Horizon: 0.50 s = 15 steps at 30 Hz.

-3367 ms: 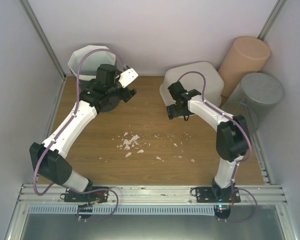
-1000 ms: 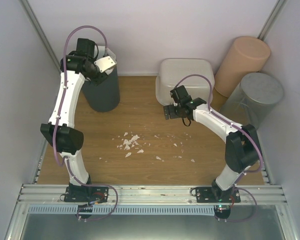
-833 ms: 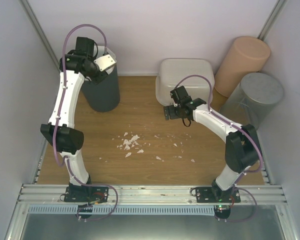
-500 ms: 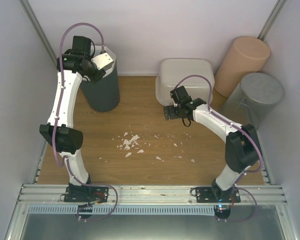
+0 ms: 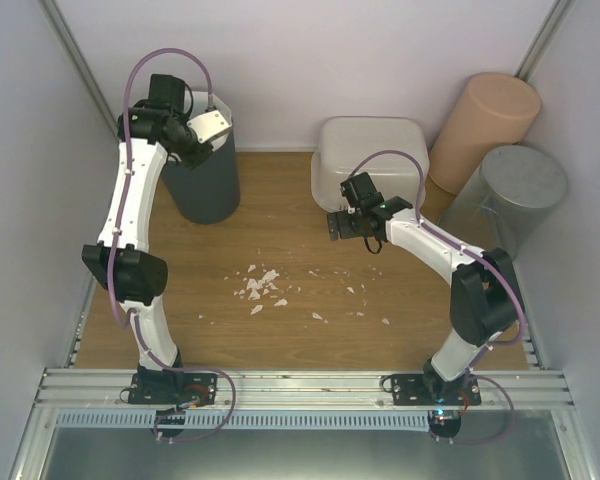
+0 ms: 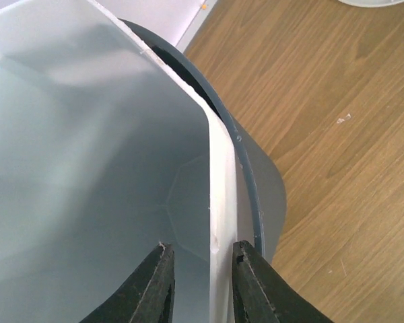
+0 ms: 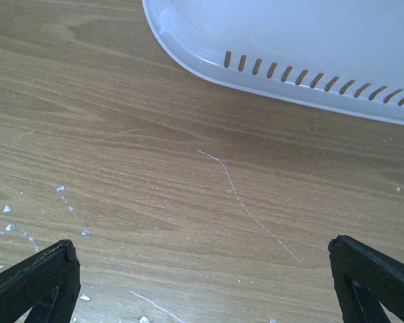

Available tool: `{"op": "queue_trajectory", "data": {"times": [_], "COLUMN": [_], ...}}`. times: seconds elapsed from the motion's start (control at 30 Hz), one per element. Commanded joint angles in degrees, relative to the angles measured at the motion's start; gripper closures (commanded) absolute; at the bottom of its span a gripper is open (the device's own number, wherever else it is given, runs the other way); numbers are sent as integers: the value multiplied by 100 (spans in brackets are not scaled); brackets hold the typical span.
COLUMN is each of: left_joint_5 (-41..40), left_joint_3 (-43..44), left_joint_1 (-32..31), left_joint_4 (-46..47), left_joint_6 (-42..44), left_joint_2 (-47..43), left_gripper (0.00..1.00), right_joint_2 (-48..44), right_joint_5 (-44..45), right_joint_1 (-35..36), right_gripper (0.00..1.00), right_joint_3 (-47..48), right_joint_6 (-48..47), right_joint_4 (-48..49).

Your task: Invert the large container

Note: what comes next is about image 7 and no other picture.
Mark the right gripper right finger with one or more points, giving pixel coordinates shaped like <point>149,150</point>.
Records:
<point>366,281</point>

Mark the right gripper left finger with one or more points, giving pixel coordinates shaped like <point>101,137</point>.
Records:
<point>44,286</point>

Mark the white plastic basin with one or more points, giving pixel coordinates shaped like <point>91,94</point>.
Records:
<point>340,56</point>

